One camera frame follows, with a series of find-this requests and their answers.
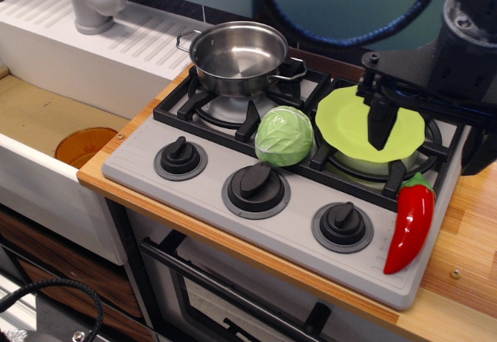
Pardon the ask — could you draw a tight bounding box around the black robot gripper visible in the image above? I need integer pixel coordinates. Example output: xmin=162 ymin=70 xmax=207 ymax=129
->
xmin=360 ymin=44 xmax=496 ymax=176

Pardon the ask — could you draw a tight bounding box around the red toy chili pepper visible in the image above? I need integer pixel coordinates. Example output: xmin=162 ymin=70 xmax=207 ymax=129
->
xmin=384 ymin=173 xmax=436 ymax=274

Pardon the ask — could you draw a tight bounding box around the green toy lettuce head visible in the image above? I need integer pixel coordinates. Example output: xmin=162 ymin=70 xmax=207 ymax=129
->
xmin=255 ymin=106 xmax=314 ymax=167

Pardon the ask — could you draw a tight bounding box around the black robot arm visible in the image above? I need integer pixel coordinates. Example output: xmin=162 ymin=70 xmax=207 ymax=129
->
xmin=357 ymin=0 xmax=496 ymax=176

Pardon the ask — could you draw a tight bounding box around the light green plastic plate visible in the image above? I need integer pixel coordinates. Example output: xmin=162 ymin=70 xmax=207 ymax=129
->
xmin=315 ymin=85 xmax=426 ymax=163

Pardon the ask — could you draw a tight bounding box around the black right stove knob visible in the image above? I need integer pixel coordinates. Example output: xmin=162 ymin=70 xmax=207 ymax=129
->
xmin=311 ymin=202 xmax=374 ymax=254

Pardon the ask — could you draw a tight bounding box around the black stove knob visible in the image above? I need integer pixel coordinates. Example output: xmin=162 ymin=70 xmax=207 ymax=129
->
xmin=221 ymin=162 xmax=291 ymax=220
xmin=154 ymin=136 xmax=208 ymax=182
xmin=311 ymin=202 xmax=374 ymax=254

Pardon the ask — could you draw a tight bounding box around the grey toy stove top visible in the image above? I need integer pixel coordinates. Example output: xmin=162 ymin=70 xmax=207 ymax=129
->
xmin=102 ymin=70 xmax=467 ymax=309

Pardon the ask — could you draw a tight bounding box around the black middle stove knob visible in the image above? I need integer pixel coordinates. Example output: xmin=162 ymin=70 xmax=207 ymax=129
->
xmin=221 ymin=162 xmax=291 ymax=220

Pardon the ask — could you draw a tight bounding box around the stainless steel pot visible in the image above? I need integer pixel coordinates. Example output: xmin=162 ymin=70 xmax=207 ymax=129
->
xmin=176 ymin=21 xmax=308 ymax=97

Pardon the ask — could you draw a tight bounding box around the black left stove knob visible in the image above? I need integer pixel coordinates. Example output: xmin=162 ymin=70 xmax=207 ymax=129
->
xmin=154 ymin=136 xmax=208 ymax=182

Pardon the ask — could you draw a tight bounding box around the black right burner grate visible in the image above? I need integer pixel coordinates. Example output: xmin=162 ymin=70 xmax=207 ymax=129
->
xmin=289 ymin=78 xmax=464 ymax=211

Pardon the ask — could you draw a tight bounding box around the black burner grate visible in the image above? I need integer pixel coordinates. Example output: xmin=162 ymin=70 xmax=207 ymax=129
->
xmin=289 ymin=78 xmax=464 ymax=211
xmin=153 ymin=67 xmax=332 ymax=157

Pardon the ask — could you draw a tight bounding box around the black left burner grate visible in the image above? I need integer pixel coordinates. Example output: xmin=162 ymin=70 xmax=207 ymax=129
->
xmin=153 ymin=67 xmax=332 ymax=157

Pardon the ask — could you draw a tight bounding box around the orange sink drain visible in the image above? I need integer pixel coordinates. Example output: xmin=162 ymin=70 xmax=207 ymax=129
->
xmin=54 ymin=127 xmax=117 ymax=169

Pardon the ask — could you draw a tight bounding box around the white toy sink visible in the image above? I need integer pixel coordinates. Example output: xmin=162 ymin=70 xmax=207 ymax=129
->
xmin=1 ymin=0 xmax=204 ymax=265

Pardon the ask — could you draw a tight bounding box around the wooden drawer front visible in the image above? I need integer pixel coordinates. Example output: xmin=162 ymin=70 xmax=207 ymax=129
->
xmin=1 ymin=208 xmax=153 ymax=341

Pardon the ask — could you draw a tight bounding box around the blue braided robot cable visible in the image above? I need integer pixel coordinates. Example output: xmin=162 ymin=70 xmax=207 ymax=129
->
xmin=238 ymin=0 xmax=445 ymax=47

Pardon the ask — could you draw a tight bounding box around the black oven door handle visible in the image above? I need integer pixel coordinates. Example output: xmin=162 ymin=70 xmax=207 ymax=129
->
xmin=140 ymin=238 xmax=321 ymax=342

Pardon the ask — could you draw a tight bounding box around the black braided cable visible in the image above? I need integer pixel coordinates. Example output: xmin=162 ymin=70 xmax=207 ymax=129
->
xmin=0 ymin=277 xmax=105 ymax=342

